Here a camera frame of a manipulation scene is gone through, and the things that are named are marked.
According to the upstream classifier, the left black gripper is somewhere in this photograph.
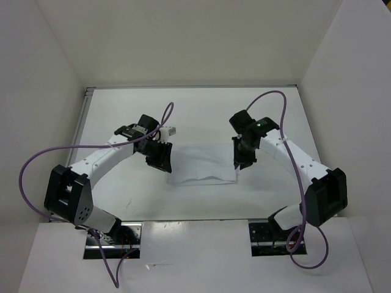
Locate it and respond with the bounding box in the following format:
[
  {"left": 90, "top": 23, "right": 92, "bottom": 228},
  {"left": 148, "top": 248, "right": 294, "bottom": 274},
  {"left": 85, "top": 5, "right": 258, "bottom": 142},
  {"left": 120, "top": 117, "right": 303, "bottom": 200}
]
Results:
[{"left": 138, "top": 139, "right": 173, "bottom": 173}]

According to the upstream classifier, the white skirt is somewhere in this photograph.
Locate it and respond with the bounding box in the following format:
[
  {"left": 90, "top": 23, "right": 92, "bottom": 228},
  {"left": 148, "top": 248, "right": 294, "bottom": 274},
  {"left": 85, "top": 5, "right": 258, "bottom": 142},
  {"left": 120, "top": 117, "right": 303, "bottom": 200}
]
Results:
[{"left": 167, "top": 143, "right": 238, "bottom": 186}]

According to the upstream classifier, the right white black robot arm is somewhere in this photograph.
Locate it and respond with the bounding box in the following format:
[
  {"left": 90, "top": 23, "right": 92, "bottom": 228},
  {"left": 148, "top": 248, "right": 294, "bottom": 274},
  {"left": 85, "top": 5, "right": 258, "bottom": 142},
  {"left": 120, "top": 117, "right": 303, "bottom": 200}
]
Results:
[{"left": 229, "top": 110, "right": 348, "bottom": 240}]

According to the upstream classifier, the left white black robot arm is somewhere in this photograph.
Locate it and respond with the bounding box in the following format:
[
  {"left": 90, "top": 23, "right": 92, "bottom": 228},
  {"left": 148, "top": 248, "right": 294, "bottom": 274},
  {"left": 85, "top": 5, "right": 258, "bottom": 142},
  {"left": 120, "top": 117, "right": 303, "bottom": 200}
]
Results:
[{"left": 44, "top": 114, "right": 176, "bottom": 244}]

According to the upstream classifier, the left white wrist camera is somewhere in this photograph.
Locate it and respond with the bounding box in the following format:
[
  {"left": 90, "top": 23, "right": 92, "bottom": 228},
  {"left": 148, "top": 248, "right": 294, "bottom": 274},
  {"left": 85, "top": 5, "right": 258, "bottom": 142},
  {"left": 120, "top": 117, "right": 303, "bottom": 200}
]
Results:
[{"left": 154, "top": 126, "right": 176, "bottom": 143}]

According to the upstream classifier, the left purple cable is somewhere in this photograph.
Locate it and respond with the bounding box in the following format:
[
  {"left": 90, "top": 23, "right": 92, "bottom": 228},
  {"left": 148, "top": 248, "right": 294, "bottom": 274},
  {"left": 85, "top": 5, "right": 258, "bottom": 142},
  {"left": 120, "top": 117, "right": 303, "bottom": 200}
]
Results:
[{"left": 18, "top": 101, "right": 175, "bottom": 289}]

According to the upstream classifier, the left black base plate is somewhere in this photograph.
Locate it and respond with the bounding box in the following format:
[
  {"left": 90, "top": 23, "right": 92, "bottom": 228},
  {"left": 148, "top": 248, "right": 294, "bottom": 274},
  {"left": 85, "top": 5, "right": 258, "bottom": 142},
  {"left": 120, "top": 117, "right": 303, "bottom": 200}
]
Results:
[{"left": 83, "top": 222, "right": 142, "bottom": 260}]

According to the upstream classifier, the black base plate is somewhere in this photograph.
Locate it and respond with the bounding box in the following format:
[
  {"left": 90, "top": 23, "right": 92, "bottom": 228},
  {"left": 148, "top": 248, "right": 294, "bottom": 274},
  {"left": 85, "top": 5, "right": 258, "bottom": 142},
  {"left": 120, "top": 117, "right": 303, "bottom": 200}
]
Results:
[
  {"left": 248, "top": 221, "right": 293, "bottom": 257},
  {"left": 83, "top": 222, "right": 142, "bottom": 260}
]

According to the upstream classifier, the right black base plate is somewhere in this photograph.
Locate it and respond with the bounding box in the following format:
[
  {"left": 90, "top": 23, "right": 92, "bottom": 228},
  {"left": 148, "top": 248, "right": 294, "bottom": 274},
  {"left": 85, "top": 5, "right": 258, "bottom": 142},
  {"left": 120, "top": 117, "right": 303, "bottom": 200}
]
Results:
[{"left": 248, "top": 221, "right": 293, "bottom": 257}]

